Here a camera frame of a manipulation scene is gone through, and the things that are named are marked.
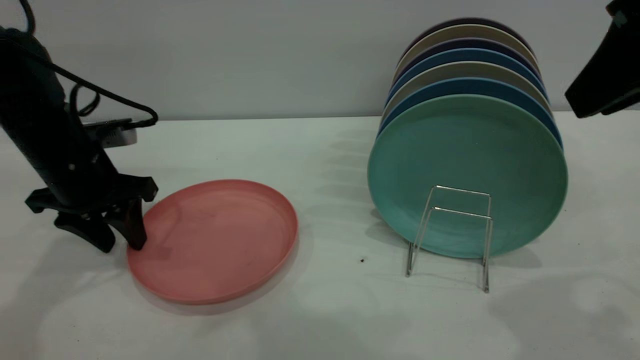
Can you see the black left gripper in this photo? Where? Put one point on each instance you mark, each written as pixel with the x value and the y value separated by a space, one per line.
pixel 65 165

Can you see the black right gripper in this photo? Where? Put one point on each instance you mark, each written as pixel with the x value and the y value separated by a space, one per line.
pixel 627 12

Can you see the pink round plate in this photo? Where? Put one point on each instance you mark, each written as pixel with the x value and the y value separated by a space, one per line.
pixel 215 245

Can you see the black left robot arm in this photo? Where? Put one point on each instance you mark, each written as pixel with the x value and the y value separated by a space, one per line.
pixel 27 85

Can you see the beige plate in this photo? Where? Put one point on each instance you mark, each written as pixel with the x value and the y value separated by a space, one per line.
pixel 470 32
pixel 470 70

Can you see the blue plate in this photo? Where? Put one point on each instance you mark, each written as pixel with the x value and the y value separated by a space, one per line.
pixel 470 86
pixel 470 55

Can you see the dark navy plate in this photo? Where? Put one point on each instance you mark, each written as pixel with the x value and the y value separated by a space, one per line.
pixel 470 43

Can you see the dark purple plate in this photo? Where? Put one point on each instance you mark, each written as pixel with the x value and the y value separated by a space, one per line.
pixel 470 21

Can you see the teal green plate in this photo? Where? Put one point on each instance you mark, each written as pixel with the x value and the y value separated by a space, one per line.
pixel 470 170

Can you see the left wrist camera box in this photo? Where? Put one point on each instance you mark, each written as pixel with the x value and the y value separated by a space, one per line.
pixel 112 134

